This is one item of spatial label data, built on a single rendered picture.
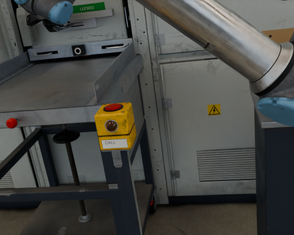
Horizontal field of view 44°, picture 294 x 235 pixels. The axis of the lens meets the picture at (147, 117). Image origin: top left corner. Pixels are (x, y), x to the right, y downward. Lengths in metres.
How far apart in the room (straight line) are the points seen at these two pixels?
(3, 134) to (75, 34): 0.69
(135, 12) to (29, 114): 0.76
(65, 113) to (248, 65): 0.58
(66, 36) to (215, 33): 1.12
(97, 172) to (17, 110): 0.92
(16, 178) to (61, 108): 1.13
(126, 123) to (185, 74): 0.90
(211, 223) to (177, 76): 0.75
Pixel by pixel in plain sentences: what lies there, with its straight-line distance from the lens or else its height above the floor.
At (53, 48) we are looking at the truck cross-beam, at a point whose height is 0.92.
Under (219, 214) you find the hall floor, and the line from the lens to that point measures 1.99.
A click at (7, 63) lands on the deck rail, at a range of 1.79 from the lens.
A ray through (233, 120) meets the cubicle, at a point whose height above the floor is 0.49.
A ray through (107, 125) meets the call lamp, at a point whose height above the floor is 0.88.
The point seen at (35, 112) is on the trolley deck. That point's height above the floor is 0.84.
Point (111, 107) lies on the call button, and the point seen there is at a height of 0.91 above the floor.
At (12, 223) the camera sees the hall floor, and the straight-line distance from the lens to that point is 2.26.
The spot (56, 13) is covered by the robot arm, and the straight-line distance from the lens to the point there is 1.39.
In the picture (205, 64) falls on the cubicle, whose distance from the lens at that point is 1.73.
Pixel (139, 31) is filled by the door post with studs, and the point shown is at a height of 0.96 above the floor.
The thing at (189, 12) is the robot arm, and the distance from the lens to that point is 0.86.
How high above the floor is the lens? 1.19
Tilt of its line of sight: 21 degrees down
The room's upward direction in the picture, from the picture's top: 8 degrees counter-clockwise
